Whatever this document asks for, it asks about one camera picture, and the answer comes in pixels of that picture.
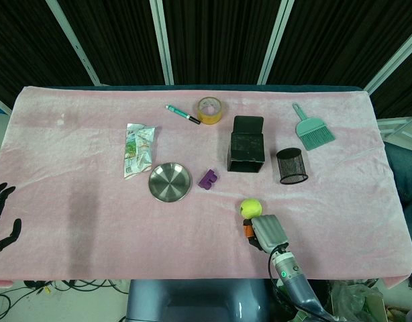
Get pink fleece table cloth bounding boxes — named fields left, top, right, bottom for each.
left=0, top=85, right=412, bottom=289

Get green hand brush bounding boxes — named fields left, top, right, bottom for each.
left=291, top=103, right=336, bottom=151

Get black cardboard box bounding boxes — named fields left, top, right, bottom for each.
left=226, top=115, right=266, bottom=174

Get black floor cable bundle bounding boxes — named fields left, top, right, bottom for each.
left=0, top=280, right=130, bottom=319

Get blue denim trouser leg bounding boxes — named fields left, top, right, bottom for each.
left=384, top=140, right=412, bottom=211

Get grey blue robot torso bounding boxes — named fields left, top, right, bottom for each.
left=125, top=278, right=277, bottom=322

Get crumpled silver snack packet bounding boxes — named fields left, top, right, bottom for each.
left=122, top=122, right=157, bottom=180

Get white partition frame post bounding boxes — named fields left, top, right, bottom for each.
left=44, top=0, right=101, bottom=86
left=148, top=0, right=175, bottom=86
left=257, top=0, right=296, bottom=86
left=363, top=23, right=412, bottom=94

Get green barrel marker pen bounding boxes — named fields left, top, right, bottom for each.
left=164, top=104, right=201, bottom=125

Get yellow tennis ball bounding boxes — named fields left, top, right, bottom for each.
left=239, top=198, right=263, bottom=220

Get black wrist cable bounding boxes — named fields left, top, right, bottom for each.
left=267, top=244, right=291, bottom=292

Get round stainless steel plate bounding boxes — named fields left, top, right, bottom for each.
left=148, top=162, right=193, bottom=203

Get grey metal frame stand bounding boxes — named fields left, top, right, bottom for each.
left=376, top=113, right=412, bottom=149

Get clear crumpled plastic bag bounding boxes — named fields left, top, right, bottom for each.
left=328, top=277, right=390, bottom=322

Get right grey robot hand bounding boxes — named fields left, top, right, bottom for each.
left=242, top=214, right=291, bottom=254

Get dark ribbed partition panel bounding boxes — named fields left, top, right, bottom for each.
left=370, top=43, right=412, bottom=120
left=162, top=0, right=281, bottom=86
left=0, top=0, right=93, bottom=108
left=268, top=0, right=412, bottom=89
left=56, top=0, right=167, bottom=87

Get yellow packing tape roll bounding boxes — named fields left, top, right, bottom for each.
left=197, top=96, right=228, bottom=125

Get purple plastic building block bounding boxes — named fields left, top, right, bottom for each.
left=198, top=169, right=219, bottom=191

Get black mesh pen holder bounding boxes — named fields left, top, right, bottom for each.
left=276, top=148, right=309, bottom=185

